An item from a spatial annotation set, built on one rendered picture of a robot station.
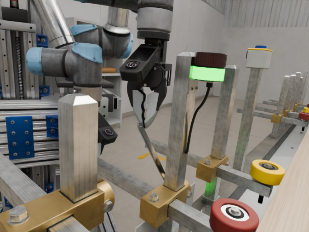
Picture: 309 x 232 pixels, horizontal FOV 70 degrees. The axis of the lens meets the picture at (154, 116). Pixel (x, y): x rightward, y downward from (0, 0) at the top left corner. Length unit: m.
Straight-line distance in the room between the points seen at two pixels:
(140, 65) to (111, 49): 0.58
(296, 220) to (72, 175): 0.39
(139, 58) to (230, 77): 0.32
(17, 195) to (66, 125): 0.13
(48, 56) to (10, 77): 0.48
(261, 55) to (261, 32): 7.40
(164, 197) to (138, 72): 0.27
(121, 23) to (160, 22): 0.51
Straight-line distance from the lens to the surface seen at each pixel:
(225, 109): 0.69
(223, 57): 0.42
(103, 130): 0.59
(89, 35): 0.99
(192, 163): 0.74
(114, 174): 0.60
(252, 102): 0.93
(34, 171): 1.23
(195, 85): 0.46
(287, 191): 0.58
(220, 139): 0.71
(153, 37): 0.47
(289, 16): 8.27
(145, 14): 0.48
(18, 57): 1.10
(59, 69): 0.63
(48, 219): 0.30
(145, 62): 0.43
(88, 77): 0.60
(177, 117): 0.47
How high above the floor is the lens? 1.15
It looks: 14 degrees down
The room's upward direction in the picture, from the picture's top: 5 degrees clockwise
